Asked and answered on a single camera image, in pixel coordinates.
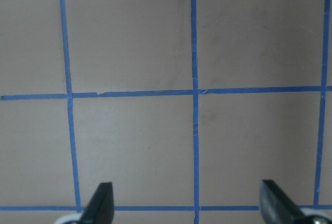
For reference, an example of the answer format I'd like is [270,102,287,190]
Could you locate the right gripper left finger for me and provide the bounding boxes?
[79,182,115,224]

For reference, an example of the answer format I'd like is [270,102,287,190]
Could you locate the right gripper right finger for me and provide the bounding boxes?
[259,179,313,224]

